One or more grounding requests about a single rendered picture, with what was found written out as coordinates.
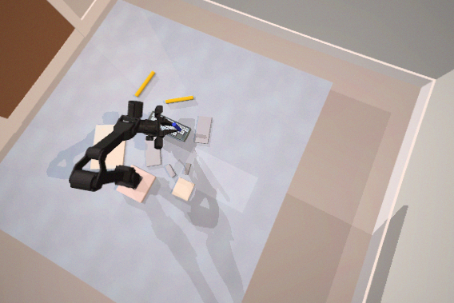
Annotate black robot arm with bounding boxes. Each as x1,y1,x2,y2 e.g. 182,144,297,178
69,101,144,192

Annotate blue stylus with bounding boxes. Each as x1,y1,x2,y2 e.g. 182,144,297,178
172,122,181,132

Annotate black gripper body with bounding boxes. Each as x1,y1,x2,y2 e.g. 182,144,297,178
142,106,164,150

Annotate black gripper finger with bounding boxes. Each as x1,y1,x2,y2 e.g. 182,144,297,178
163,130,178,137
162,116,173,126

